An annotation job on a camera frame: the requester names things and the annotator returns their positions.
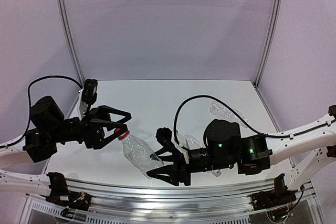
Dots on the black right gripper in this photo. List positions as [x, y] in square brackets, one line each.
[181, 161]

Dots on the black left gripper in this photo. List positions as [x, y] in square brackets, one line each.
[89, 128]

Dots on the clear bottle with red ring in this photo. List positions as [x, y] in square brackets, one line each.
[140, 154]

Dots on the red bottle cap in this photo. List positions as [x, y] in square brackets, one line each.
[123, 135]

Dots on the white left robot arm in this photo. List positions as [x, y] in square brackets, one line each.
[34, 146]

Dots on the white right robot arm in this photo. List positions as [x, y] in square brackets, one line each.
[225, 148]

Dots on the clear bottle near front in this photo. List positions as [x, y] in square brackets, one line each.
[193, 143]

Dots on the clear bottle far right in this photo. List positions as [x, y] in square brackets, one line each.
[224, 113]

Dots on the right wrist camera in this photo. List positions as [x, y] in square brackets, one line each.
[182, 147]

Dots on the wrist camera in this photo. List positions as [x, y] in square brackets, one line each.
[182, 147]
[88, 95]

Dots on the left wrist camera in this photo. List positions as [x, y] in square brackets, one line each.
[88, 95]

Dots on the aluminium front table rail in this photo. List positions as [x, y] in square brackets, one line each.
[215, 200]

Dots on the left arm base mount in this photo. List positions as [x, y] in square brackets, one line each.
[70, 200]

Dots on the left aluminium frame post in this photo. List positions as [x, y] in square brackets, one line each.
[70, 40]

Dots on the aluminium frame post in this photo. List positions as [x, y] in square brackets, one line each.
[70, 40]
[268, 42]

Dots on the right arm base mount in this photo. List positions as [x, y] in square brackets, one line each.
[278, 202]

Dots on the right aluminium frame post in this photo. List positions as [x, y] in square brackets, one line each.
[268, 42]

